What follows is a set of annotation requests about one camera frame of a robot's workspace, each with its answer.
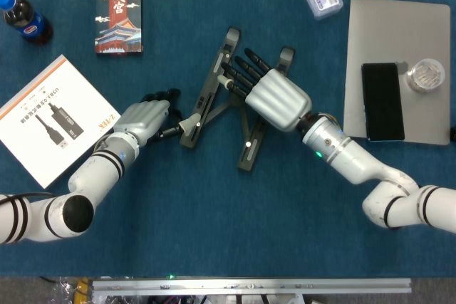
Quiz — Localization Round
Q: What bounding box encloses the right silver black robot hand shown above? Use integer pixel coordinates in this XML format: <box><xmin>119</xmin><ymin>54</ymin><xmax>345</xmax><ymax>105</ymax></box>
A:
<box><xmin>219</xmin><ymin>47</ymin><xmax>314</xmax><ymax>133</ymax></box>

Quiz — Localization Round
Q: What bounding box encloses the black smartphone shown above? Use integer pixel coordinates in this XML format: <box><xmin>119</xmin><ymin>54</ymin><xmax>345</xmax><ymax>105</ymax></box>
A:
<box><xmin>361</xmin><ymin>62</ymin><xmax>406</xmax><ymax>142</ymax></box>

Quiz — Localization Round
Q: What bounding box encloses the aluminium frame rail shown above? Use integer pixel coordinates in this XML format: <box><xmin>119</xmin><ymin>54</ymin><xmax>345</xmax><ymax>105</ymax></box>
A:
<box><xmin>91</xmin><ymin>277</ymin><xmax>413</xmax><ymax>296</ymax></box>

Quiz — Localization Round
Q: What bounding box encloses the red black palace print box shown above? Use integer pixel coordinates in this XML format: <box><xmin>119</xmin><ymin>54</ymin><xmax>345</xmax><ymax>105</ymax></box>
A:
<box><xmin>94</xmin><ymin>0</ymin><xmax>145</xmax><ymax>56</ymax></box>

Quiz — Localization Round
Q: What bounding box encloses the black folding laptop stand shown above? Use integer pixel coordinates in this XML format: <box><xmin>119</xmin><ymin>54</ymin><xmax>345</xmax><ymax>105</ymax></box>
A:
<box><xmin>179</xmin><ymin>26</ymin><xmax>296</xmax><ymax>173</ymax></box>

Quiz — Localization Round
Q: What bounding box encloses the blue felt table cover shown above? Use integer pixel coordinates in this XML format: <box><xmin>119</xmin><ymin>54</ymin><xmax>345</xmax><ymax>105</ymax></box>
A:
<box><xmin>0</xmin><ymin>0</ymin><xmax>456</xmax><ymax>278</ymax></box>

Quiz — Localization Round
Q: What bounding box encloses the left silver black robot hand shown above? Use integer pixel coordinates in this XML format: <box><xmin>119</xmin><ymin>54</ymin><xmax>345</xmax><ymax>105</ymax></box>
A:
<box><xmin>113</xmin><ymin>88</ymin><xmax>202</xmax><ymax>147</ymax></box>

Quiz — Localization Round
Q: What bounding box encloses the silver closed laptop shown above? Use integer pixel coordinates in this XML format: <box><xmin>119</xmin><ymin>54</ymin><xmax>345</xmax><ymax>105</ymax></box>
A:
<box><xmin>342</xmin><ymin>0</ymin><xmax>452</xmax><ymax>146</ymax></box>

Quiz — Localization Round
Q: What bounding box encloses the clear round jar of clips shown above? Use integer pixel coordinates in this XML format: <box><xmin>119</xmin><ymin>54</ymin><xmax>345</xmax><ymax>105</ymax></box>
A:
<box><xmin>405</xmin><ymin>57</ymin><xmax>446</xmax><ymax>94</ymax></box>

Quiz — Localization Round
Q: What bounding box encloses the white USB cable product box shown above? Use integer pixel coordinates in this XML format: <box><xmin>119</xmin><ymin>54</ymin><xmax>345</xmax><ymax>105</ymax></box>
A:
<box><xmin>0</xmin><ymin>53</ymin><xmax>124</xmax><ymax>190</ymax></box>

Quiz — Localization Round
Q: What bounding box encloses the Pepsi cola bottle blue cap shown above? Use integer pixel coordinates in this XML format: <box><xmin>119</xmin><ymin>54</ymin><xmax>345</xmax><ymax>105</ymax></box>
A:
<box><xmin>0</xmin><ymin>0</ymin><xmax>53</xmax><ymax>46</ymax></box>

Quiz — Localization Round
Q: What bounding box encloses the clear crinkled plastic bag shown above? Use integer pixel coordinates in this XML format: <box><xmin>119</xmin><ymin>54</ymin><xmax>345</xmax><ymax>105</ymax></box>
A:
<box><xmin>49</xmin><ymin>277</ymin><xmax>78</xmax><ymax>304</ymax></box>

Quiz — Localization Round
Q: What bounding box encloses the small yellow object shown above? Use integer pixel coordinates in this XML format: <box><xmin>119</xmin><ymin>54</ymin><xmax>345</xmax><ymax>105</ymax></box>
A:
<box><xmin>76</xmin><ymin>278</ymin><xmax>90</xmax><ymax>301</ymax></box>

